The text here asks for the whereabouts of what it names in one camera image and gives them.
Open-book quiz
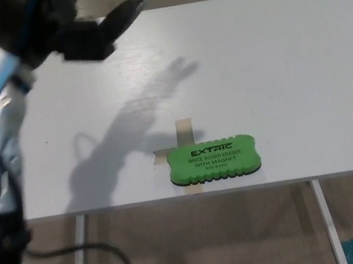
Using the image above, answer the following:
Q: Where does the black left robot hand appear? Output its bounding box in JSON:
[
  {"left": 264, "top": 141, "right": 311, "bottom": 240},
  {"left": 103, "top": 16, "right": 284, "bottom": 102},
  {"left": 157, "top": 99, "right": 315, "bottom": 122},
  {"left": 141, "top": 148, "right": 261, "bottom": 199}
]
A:
[{"left": 0, "top": 0, "right": 156, "bottom": 79}]

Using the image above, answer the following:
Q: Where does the green whiteboard eraser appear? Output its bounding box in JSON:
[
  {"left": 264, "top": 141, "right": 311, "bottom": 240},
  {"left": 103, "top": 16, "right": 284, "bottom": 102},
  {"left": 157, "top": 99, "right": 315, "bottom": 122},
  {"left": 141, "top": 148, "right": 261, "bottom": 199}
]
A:
[{"left": 164, "top": 131, "right": 266, "bottom": 192}]

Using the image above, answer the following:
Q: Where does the beige masking tape strip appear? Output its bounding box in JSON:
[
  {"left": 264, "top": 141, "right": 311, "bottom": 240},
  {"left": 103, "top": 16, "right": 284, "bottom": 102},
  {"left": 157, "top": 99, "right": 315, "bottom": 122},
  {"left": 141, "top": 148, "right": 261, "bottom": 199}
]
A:
[{"left": 173, "top": 116, "right": 206, "bottom": 196}]

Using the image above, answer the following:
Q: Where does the white table leg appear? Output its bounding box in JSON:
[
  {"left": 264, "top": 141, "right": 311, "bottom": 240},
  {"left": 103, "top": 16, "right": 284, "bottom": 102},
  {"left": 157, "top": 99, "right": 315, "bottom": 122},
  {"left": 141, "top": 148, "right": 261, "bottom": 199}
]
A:
[
  {"left": 58, "top": 213, "right": 96, "bottom": 264},
  {"left": 309, "top": 176, "right": 348, "bottom": 264}
]

